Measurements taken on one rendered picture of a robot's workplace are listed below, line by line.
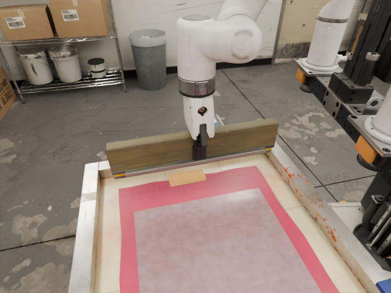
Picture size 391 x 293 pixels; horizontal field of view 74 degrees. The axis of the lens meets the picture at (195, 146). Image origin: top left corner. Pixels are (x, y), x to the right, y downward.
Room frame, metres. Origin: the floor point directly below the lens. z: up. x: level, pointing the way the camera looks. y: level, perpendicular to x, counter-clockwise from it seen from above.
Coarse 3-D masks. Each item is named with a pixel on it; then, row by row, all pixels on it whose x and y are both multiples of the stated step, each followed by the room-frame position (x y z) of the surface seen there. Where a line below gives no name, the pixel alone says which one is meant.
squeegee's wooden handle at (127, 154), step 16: (224, 128) 0.51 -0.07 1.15; (240, 128) 0.51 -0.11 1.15; (256, 128) 0.52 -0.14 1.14; (272, 128) 0.53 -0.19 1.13; (112, 144) 0.45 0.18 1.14; (128, 144) 0.45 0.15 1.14; (144, 144) 0.45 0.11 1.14; (160, 144) 0.46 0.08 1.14; (176, 144) 0.47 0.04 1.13; (192, 144) 0.48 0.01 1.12; (208, 144) 0.49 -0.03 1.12; (224, 144) 0.50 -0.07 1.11; (240, 144) 0.51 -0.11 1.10; (256, 144) 0.52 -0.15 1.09; (272, 144) 0.53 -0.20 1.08; (112, 160) 0.43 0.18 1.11; (128, 160) 0.44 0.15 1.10; (144, 160) 0.45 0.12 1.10; (160, 160) 0.46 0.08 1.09; (176, 160) 0.47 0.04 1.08
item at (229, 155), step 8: (232, 152) 0.50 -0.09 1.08; (240, 152) 0.50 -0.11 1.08; (248, 152) 0.50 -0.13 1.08; (256, 152) 0.50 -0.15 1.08; (184, 160) 0.47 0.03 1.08; (192, 160) 0.47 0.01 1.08; (200, 160) 0.47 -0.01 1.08; (208, 160) 0.47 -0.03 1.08; (216, 160) 0.48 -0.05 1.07; (144, 168) 0.45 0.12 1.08; (152, 168) 0.44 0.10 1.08; (160, 168) 0.45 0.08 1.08; (168, 168) 0.45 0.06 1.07; (128, 176) 0.43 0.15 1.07
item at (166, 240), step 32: (128, 192) 0.48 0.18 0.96; (160, 192) 0.48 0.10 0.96; (192, 192) 0.48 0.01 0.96; (128, 224) 0.38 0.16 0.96; (160, 224) 0.38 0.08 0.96; (192, 224) 0.38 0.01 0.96; (128, 256) 0.30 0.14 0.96; (160, 256) 0.30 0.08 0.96; (192, 256) 0.30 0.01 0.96; (128, 288) 0.23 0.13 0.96; (160, 288) 0.23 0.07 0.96; (192, 288) 0.23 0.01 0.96; (224, 288) 0.23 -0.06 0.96
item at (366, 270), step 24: (96, 168) 0.54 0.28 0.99; (288, 168) 0.54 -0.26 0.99; (96, 192) 0.45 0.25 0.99; (312, 192) 0.45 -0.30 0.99; (96, 216) 0.38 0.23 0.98; (312, 216) 0.40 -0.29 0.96; (336, 216) 0.38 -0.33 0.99; (96, 240) 0.33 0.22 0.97; (336, 240) 0.32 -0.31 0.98; (72, 264) 0.26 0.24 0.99; (96, 264) 0.28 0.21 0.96; (360, 264) 0.26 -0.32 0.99; (72, 288) 0.22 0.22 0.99
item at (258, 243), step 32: (224, 192) 0.48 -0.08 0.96; (256, 192) 0.48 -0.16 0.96; (224, 224) 0.38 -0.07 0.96; (256, 224) 0.38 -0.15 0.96; (288, 224) 0.38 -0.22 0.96; (224, 256) 0.30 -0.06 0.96; (256, 256) 0.30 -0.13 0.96; (288, 256) 0.30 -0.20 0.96; (256, 288) 0.23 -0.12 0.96; (288, 288) 0.23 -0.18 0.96; (320, 288) 0.23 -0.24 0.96
